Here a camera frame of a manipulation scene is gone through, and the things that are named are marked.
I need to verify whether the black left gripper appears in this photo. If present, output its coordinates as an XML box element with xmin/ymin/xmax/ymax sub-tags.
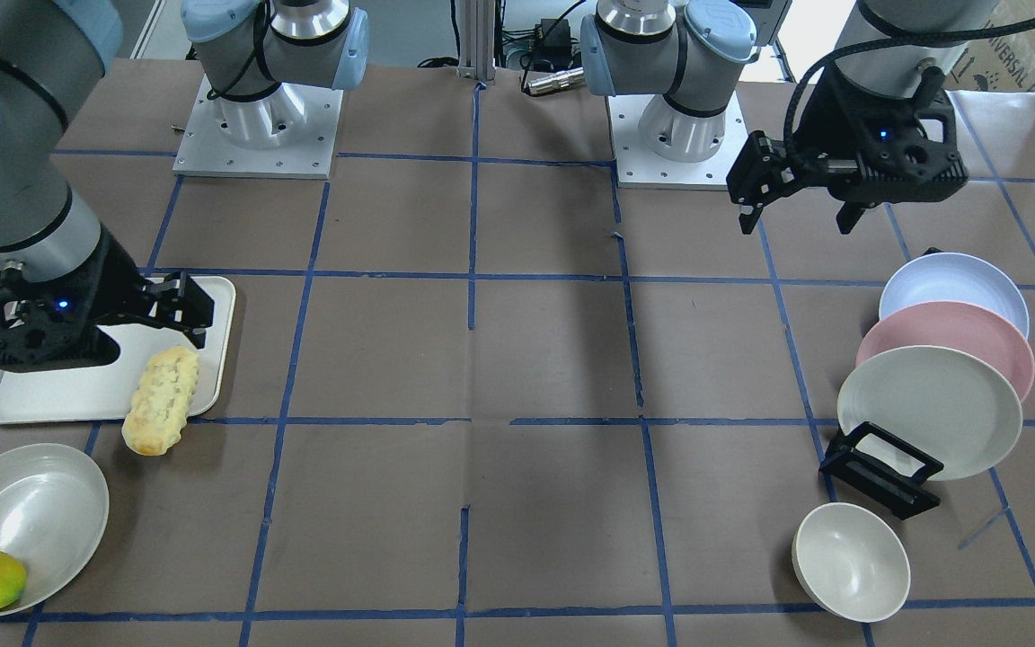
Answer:
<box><xmin>726</xmin><ymin>66</ymin><xmax>969</xmax><ymax>235</ymax></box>

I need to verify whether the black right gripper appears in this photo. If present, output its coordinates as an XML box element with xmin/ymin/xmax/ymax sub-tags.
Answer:
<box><xmin>0</xmin><ymin>228</ymin><xmax>215</xmax><ymax>373</ymax></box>

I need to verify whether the yellow bread roll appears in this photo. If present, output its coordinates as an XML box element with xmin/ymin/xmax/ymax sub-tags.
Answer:
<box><xmin>120</xmin><ymin>347</ymin><xmax>199</xmax><ymax>457</ymax></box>

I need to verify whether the blue plate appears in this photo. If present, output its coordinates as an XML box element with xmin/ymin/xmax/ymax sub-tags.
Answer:
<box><xmin>878</xmin><ymin>253</ymin><xmax>1031</xmax><ymax>337</ymax></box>

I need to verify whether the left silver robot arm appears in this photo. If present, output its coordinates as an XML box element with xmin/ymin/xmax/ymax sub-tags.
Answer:
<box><xmin>579</xmin><ymin>1</ymin><xmax>994</xmax><ymax>234</ymax></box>

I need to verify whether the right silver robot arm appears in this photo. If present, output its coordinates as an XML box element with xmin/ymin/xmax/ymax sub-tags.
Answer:
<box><xmin>0</xmin><ymin>1</ymin><xmax>369</xmax><ymax>373</ymax></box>

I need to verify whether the pink plate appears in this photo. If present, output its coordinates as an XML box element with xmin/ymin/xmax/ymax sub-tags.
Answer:
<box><xmin>854</xmin><ymin>300</ymin><xmax>1035</xmax><ymax>402</ymax></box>

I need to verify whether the white shallow plate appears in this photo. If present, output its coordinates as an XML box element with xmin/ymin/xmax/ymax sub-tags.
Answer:
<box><xmin>0</xmin><ymin>443</ymin><xmax>110</xmax><ymax>616</ymax></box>

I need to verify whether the cream plate in rack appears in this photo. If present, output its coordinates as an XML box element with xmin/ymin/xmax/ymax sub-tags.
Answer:
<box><xmin>836</xmin><ymin>347</ymin><xmax>1023</xmax><ymax>482</ymax></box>

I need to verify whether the black plate rack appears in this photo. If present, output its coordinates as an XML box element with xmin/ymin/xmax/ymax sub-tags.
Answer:
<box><xmin>818</xmin><ymin>421</ymin><xmax>944</xmax><ymax>519</ymax></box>

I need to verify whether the white rectangular tray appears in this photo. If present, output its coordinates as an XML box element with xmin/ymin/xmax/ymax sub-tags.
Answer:
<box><xmin>0</xmin><ymin>276</ymin><xmax>235</xmax><ymax>425</ymax></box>

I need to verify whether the black power adapter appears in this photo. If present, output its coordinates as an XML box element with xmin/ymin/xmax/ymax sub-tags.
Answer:
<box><xmin>528</xmin><ymin>18</ymin><xmax>579</xmax><ymax>71</ymax></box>

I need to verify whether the cream bowl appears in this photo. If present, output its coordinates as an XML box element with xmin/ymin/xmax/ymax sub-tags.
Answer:
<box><xmin>790</xmin><ymin>502</ymin><xmax>911</xmax><ymax>623</ymax></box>

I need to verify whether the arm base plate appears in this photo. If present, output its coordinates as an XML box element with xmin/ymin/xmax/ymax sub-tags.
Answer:
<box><xmin>607</xmin><ymin>94</ymin><xmax>748</xmax><ymax>192</ymax></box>
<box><xmin>172</xmin><ymin>79</ymin><xmax>345</xmax><ymax>180</ymax></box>

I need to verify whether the aluminium frame post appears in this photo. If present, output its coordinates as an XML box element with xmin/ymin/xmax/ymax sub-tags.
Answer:
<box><xmin>455</xmin><ymin>1</ymin><xmax>500</xmax><ymax>86</ymax></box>

